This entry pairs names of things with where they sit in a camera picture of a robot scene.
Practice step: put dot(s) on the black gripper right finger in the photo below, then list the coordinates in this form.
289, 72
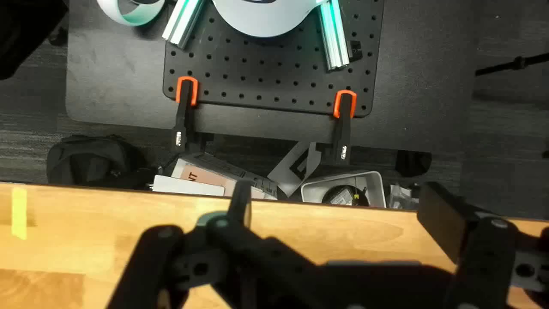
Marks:
479, 244

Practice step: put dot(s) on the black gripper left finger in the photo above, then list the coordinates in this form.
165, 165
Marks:
167, 261

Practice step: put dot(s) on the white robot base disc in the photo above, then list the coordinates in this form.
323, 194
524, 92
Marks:
265, 17

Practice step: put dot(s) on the gray plastic bin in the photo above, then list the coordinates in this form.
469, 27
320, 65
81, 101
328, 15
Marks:
363, 189

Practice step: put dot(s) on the black bag on floor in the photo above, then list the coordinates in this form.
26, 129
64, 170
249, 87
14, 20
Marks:
98, 161

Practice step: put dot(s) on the left orange black clamp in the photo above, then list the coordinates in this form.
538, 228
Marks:
188, 98

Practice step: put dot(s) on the orange black clamp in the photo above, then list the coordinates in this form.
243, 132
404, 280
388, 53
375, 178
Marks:
188, 98
344, 111

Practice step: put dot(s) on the right orange black clamp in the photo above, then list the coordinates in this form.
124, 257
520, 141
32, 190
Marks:
344, 111

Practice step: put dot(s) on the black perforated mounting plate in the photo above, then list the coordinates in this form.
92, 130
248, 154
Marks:
287, 72

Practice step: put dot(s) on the yellow tape strip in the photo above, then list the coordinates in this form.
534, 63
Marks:
20, 213

